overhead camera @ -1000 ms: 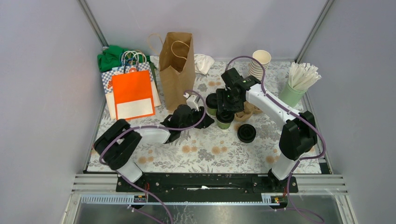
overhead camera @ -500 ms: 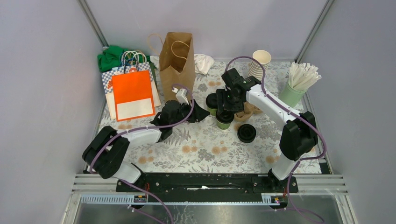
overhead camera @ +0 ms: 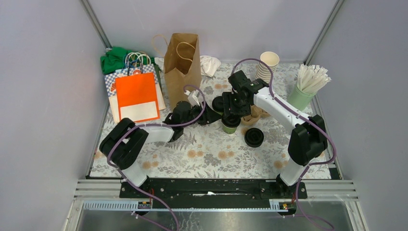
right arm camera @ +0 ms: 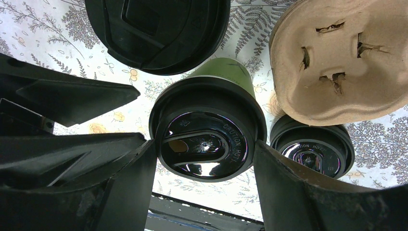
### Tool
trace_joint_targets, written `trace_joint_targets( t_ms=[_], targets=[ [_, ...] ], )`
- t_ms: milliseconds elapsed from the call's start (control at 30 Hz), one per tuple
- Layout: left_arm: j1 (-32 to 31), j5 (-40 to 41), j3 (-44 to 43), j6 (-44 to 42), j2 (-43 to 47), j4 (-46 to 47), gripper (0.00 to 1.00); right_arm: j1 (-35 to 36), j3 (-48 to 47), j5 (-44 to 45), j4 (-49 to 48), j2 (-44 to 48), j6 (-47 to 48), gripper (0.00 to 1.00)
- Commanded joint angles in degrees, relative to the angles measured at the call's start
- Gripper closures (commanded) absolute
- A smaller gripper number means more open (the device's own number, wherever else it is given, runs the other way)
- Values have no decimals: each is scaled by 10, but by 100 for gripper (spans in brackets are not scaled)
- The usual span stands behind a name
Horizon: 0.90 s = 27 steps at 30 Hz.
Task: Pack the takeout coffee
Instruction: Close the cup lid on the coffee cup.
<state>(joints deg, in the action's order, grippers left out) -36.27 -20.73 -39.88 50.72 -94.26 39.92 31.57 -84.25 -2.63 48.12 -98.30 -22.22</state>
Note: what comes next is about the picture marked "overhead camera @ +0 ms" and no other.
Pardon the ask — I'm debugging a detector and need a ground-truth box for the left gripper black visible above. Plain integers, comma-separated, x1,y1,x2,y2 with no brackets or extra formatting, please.
181,101,222,128

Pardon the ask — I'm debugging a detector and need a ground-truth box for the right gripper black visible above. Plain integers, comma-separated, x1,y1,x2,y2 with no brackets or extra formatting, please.
222,91,251,119

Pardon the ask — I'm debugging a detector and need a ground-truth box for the black cup lid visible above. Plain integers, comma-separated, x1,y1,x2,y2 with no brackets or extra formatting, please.
212,96,224,110
221,115,241,128

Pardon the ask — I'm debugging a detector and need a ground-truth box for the brown pulp cup carrier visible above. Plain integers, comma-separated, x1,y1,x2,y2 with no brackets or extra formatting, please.
241,105,270,126

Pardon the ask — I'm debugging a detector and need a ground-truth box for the brown paper bag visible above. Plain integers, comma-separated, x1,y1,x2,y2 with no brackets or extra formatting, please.
151,33,202,110

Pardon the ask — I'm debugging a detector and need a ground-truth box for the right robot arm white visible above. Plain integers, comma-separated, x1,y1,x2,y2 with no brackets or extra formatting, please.
222,70,328,198

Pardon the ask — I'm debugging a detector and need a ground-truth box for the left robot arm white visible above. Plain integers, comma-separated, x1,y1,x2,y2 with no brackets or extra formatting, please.
99,101,221,198

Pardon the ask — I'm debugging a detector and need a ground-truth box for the black cup lids stack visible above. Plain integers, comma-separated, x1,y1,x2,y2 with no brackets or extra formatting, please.
244,128,265,148

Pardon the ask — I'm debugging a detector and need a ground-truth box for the stack of paper cups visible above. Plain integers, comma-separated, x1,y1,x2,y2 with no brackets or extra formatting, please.
255,51,280,83

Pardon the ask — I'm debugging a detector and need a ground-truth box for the floral table mat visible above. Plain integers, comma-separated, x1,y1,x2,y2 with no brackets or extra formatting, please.
90,62,332,180

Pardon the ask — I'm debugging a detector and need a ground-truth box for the white cloth bag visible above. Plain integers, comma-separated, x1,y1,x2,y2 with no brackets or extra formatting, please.
154,55,221,77

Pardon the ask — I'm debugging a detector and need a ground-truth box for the orange paper bag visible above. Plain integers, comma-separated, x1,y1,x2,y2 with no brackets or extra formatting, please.
115,73,160,122

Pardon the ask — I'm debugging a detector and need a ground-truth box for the green straw holder cup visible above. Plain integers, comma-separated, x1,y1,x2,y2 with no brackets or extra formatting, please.
287,85,317,111

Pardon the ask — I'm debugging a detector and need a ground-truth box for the white wrapped straws bundle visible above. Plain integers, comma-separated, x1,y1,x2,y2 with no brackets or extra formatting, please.
296,64,332,94

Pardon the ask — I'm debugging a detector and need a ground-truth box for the blue checkered paper bag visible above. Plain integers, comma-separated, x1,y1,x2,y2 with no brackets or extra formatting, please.
104,64,166,123

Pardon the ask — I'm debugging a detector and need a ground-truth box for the green cloth bag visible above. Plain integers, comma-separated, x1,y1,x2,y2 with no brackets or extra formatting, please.
100,47,154,75

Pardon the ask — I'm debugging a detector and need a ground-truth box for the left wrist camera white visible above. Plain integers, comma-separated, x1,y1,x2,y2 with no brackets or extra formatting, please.
184,90,203,107

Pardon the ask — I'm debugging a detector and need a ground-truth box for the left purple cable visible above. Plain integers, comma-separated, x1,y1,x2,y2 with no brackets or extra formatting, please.
106,84,207,231

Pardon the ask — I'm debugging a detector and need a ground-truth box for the purple cable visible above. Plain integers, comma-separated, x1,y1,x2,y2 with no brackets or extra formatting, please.
231,58,337,230
106,84,207,231

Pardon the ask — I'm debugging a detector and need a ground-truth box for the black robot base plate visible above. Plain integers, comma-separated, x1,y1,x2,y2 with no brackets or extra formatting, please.
119,178,307,206

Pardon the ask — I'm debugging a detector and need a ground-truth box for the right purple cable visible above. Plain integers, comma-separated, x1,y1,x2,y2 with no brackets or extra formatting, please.
231,58,337,230

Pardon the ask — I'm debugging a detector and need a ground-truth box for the white slotted cable duct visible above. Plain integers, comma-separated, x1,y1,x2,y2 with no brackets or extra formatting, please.
83,200,296,212

